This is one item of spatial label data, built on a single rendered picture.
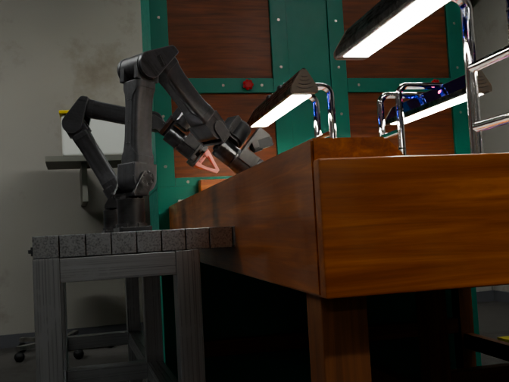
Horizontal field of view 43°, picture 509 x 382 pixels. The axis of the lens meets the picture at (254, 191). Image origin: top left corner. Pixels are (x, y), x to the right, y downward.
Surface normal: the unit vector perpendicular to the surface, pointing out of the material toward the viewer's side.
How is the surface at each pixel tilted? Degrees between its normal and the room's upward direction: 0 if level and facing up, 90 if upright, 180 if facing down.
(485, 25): 90
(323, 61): 90
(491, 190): 90
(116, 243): 90
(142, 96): 98
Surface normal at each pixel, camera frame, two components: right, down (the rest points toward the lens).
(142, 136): 0.69, -0.13
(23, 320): 0.28, -0.07
